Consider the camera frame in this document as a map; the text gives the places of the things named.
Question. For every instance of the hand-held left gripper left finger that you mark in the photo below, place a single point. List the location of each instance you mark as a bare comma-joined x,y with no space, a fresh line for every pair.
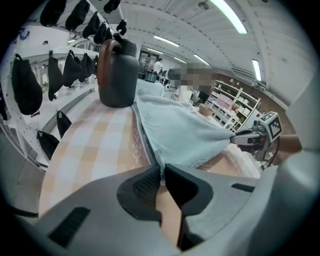
140,192

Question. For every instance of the white metal shelf rack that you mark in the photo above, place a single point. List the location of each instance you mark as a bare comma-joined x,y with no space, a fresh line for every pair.
70,95

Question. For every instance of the row of black bags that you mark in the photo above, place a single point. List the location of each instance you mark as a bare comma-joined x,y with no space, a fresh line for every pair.
26,87

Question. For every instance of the wooden bowl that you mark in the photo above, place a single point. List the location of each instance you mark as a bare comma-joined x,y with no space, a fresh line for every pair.
205,110

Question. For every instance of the table with light blue cloth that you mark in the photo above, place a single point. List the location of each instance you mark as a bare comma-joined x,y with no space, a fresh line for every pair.
147,87

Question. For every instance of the white shelving unit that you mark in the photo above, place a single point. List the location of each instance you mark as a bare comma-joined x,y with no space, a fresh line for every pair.
240,100

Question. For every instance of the light blue towel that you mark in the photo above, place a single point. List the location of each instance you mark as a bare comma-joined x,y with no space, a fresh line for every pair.
180,125

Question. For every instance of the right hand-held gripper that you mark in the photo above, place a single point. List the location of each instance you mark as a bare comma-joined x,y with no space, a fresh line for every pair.
273,125

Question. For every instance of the white round robot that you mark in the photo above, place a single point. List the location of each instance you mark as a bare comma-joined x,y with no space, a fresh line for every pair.
167,87

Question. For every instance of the pink box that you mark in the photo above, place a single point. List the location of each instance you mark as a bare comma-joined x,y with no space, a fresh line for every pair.
225,102

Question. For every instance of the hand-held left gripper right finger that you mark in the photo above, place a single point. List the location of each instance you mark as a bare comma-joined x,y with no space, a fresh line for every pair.
190,190

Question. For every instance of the long ceiling light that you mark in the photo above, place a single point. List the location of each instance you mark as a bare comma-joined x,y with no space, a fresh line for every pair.
230,16

